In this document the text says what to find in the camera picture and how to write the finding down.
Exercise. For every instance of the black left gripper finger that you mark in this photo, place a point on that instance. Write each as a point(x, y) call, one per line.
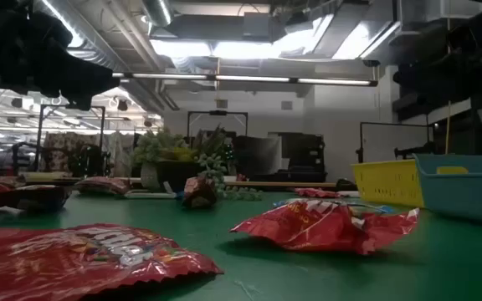
point(105, 76)
point(103, 88)

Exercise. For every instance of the patterned fabric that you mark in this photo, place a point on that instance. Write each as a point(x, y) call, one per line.
point(61, 146)

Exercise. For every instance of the round succulent in white pot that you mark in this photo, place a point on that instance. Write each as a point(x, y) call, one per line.
point(153, 146)

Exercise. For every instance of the whiteboard on black stand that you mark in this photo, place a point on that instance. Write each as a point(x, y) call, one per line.
point(391, 142)

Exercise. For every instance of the trailing succulent in dark pot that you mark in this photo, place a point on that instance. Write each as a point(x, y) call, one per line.
point(178, 175)

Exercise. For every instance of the yellow slotted plastic basket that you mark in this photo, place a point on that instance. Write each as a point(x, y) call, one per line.
point(385, 184)

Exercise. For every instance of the light blue plastic bin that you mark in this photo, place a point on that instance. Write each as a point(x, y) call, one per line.
point(467, 196)

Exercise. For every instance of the long white light bar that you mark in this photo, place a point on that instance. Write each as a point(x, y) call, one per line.
point(249, 78)

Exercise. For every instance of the round silver air duct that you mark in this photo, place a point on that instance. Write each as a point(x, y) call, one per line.
point(157, 10)

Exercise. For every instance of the black frame stand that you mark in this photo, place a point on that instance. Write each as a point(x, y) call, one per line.
point(218, 112)

